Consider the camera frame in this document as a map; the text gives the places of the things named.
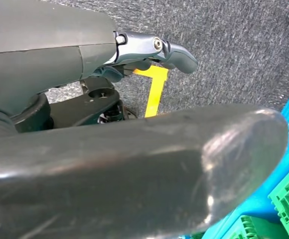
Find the yellow floor tape square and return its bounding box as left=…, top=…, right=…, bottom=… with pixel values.
left=132, top=65, right=169, bottom=119

